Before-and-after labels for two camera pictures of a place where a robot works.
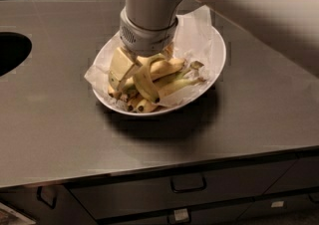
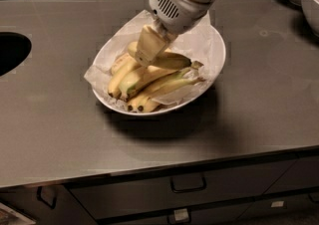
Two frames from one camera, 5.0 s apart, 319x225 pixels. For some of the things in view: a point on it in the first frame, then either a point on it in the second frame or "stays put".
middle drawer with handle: [123, 197] stays put
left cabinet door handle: [39, 196] stays put
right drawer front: [302, 174] stays put
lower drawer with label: [222, 215] stays put
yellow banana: [159, 69] to [135, 81]
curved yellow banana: [141, 77] to [166, 60]
